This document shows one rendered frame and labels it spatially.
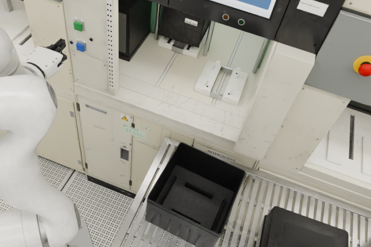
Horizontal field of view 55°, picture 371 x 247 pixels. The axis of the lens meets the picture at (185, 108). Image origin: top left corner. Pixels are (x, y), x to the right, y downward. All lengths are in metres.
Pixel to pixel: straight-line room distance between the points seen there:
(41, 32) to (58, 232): 0.87
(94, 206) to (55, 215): 1.36
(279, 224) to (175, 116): 0.60
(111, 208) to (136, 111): 0.85
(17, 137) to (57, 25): 0.79
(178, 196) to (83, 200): 0.97
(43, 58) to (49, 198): 0.52
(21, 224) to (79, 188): 1.39
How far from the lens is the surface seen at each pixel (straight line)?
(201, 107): 1.60
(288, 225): 1.41
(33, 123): 0.73
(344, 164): 1.66
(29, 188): 0.85
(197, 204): 1.45
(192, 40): 1.77
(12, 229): 0.98
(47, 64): 1.24
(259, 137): 1.39
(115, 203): 2.28
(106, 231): 2.21
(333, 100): 1.28
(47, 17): 1.50
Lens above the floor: 2.05
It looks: 48 degrees down
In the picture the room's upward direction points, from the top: 12 degrees clockwise
